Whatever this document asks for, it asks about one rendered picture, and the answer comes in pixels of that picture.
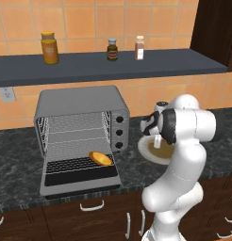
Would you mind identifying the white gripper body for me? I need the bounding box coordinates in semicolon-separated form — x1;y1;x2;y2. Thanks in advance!
153;134;163;150

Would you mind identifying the orange baguette bread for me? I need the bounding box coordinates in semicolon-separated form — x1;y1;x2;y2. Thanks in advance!
88;151;114;167

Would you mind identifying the dark wood cupboard door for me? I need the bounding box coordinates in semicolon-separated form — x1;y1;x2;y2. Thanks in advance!
134;189;159;241
45;209;135;241

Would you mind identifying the grey toaster oven door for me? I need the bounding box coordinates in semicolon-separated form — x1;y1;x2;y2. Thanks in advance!
39;153;123;200

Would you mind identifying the grey toaster oven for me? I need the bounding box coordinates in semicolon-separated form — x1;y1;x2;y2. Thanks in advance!
33;84;131;162

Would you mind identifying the white round plate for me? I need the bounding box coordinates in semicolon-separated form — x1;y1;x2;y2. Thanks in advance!
137;134;177;166

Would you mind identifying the reddish spice shaker white label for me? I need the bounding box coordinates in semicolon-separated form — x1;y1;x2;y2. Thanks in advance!
134;35;146;61

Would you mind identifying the dark brown bottle grey cap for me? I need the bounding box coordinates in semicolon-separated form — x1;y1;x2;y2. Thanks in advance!
107;38;119;62

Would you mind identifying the orange jar with yellow lid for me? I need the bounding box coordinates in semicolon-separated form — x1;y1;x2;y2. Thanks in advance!
40;30;60;66

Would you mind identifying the wire toaster oven rack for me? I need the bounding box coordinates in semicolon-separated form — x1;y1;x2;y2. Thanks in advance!
45;125;111;146

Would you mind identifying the white cupboard door handle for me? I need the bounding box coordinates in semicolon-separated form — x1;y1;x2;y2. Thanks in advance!
124;212;132;240
138;209;146;237

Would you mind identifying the dark grey wall shelf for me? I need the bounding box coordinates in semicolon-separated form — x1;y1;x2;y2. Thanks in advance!
0;48;229;88

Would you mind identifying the dark wood wall cupboard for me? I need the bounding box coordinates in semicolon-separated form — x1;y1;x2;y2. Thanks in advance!
190;0;232;68

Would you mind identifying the white wall outlet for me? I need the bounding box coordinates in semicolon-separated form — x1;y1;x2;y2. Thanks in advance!
0;86;17;104

